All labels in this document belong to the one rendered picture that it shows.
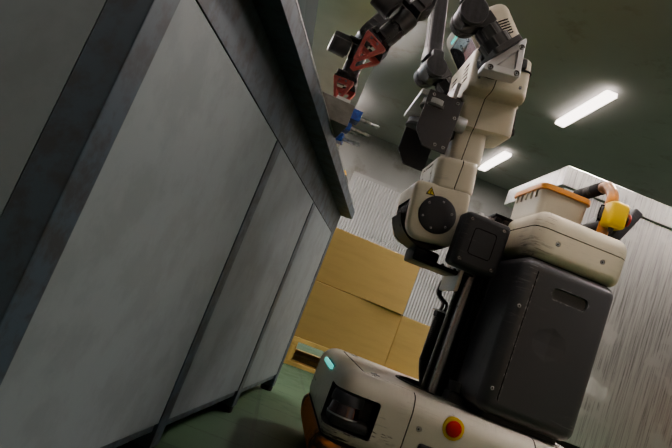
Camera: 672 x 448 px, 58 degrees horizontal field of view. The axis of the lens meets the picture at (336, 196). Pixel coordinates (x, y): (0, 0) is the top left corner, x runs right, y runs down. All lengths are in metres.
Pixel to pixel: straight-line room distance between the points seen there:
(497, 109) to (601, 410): 3.38
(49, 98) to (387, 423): 1.04
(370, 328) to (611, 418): 1.98
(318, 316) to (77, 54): 3.07
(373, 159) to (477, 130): 9.48
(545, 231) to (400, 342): 2.36
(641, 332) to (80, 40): 4.63
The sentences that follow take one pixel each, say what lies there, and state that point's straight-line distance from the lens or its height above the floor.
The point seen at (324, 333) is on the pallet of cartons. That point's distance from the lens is 3.67.
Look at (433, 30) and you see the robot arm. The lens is 2.18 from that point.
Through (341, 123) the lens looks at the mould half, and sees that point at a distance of 1.46.
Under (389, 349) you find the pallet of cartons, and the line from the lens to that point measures 3.82.
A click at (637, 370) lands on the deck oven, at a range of 5.00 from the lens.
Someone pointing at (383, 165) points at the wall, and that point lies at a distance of 11.25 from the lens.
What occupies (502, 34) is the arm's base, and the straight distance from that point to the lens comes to 1.70.
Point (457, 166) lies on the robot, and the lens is 1.72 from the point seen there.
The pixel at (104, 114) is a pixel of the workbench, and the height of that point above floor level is 0.49.
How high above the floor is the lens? 0.39
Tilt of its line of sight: 10 degrees up
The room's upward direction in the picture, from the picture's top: 21 degrees clockwise
